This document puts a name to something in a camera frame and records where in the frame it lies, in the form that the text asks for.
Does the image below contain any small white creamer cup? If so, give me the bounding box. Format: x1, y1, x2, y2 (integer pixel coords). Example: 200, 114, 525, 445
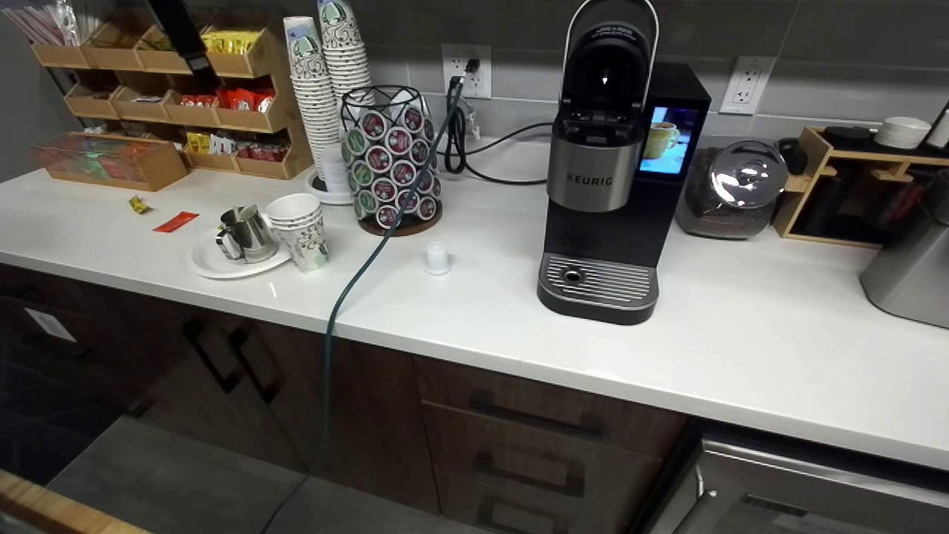
424, 243, 456, 275

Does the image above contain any black power cable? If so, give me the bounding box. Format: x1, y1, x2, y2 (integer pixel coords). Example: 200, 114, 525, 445
441, 74, 557, 189

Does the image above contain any red sauce packet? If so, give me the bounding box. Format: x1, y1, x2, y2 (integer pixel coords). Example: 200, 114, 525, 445
152, 206, 203, 236

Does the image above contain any wooden countertop rack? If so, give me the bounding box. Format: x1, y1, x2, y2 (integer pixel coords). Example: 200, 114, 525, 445
771, 123, 949, 245

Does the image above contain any clear bag of stirrers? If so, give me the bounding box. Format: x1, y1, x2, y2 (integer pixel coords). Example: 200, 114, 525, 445
4, 0, 87, 51

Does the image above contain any wire coffee pod carousel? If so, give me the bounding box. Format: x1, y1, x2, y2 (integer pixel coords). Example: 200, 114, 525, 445
339, 83, 446, 236

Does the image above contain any shorter stack of paper cups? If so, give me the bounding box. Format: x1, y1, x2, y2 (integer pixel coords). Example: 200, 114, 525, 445
281, 11, 345, 172

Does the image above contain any coffee pod with purple seal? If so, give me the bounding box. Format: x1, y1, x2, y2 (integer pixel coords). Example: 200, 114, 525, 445
355, 106, 393, 141

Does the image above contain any taller stack of paper cups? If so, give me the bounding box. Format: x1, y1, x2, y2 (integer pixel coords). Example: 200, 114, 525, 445
314, 0, 375, 113

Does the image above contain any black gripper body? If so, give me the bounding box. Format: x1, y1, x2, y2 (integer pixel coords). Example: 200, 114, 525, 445
145, 0, 207, 58

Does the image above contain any white wall outlet with plug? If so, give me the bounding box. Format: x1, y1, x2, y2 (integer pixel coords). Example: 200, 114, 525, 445
439, 40, 496, 100

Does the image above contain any large steel container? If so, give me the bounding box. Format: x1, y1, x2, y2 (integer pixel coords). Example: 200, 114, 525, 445
858, 174, 949, 331

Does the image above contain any dark wooden cabinet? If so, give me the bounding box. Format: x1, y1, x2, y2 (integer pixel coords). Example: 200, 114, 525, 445
0, 260, 695, 534

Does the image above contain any white round plate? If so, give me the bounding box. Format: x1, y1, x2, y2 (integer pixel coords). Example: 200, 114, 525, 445
186, 232, 293, 281

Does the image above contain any wooden tea bag box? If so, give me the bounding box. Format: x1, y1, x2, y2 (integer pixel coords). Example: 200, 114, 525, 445
34, 129, 189, 192

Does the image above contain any empty white wall outlet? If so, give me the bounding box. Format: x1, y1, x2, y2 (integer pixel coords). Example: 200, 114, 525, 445
717, 52, 778, 119

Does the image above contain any white round object on rack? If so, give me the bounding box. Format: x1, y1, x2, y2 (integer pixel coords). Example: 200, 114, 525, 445
874, 113, 935, 154

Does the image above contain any black Keurig coffee machine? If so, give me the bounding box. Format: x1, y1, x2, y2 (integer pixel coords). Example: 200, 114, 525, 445
535, 0, 716, 327

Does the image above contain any stainless steel undercounter appliance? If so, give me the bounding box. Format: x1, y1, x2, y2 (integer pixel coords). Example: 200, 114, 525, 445
649, 423, 949, 534

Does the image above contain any wooden condiment organizer shelf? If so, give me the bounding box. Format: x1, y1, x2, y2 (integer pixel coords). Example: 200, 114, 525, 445
26, 18, 318, 183

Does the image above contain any grey-green robot cable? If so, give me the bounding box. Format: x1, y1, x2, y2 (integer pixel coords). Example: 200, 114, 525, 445
318, 86, 447, 476

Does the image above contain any light wooden plank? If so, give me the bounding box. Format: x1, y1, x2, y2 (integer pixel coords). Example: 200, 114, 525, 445
0, 469, 152, 534

